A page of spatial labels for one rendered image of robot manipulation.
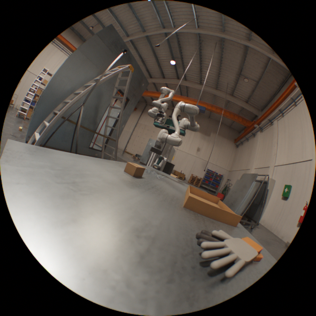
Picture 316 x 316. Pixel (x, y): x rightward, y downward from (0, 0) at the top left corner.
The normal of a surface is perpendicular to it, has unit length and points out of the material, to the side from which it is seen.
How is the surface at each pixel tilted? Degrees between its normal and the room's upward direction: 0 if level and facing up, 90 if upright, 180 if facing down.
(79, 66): 90
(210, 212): 90
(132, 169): 90
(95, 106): 90
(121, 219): 0
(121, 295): 0
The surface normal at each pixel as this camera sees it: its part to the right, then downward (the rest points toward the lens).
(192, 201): -0.29, -0.14
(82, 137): 0.87, 0.37
